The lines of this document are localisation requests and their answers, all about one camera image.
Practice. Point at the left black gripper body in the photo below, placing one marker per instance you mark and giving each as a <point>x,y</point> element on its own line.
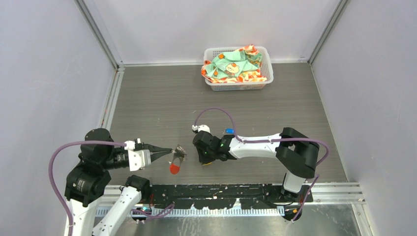
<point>142,144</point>

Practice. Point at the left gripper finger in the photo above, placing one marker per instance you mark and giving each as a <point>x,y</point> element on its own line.
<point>156,149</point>
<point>154,155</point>

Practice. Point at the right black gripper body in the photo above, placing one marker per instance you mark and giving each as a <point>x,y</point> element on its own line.
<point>206,156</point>

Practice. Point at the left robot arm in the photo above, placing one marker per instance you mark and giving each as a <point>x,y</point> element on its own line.
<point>86,183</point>

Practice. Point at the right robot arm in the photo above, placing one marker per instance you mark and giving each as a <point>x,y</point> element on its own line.
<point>296,152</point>

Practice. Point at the key with blue tag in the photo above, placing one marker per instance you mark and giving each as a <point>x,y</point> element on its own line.
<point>229,131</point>

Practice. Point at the colourful patterned cloth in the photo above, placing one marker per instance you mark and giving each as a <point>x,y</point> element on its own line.
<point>239,66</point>

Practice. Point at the white plastic basket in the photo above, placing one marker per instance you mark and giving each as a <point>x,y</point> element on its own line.
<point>266,71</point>

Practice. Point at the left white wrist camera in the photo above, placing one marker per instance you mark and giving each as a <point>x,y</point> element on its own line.
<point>132,148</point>

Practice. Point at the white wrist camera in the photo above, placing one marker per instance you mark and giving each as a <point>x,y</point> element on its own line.
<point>197,128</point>
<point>132,148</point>

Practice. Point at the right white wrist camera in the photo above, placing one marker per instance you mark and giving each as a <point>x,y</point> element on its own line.
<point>197,128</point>

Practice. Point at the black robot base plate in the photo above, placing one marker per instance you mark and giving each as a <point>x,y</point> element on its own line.
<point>222,196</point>

